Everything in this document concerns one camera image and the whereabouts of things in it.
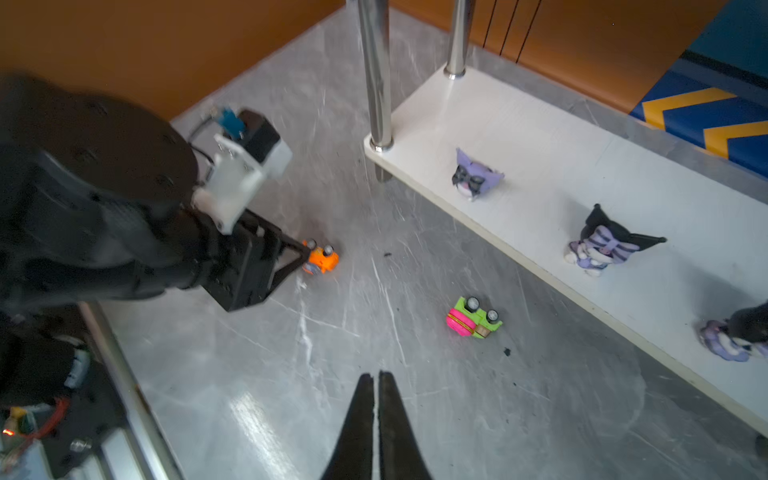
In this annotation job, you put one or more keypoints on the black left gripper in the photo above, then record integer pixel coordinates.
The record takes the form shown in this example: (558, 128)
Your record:
(244, 268)

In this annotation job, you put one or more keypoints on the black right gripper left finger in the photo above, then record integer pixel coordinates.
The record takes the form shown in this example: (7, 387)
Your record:
(352, 458)

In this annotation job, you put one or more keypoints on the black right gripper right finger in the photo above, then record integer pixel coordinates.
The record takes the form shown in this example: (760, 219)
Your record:
(399, 454)

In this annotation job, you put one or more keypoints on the green pink toy car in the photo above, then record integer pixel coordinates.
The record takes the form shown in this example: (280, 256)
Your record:
(468, 319)

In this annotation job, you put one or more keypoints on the small purple figure toy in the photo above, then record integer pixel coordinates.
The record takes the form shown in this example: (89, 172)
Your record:
(473, 178)

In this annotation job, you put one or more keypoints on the purple black figure toy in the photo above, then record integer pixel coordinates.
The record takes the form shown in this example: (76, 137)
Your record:
(604, 243)

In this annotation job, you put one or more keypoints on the black purple Kuromi figure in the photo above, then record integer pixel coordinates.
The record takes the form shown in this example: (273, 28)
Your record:
(740, 337)

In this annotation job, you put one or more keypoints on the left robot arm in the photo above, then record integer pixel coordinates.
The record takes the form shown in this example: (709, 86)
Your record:
(102, 199)

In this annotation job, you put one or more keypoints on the white two-tier shelf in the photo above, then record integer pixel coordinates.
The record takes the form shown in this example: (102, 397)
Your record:
(557, 167)

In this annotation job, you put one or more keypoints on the orange toy car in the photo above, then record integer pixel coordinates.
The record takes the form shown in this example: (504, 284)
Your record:
(321, 260)

